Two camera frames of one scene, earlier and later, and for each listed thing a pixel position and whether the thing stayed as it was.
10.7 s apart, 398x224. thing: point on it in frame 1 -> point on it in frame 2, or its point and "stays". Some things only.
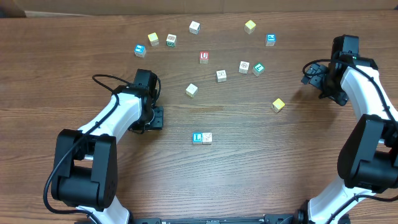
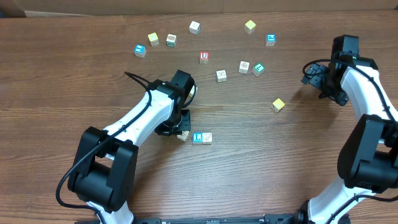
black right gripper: x=340 y=96 stays
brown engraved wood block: x=207 y=138 stays
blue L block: x=197 y=138 stays
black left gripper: x=158 y=122 -> x=186 y=124
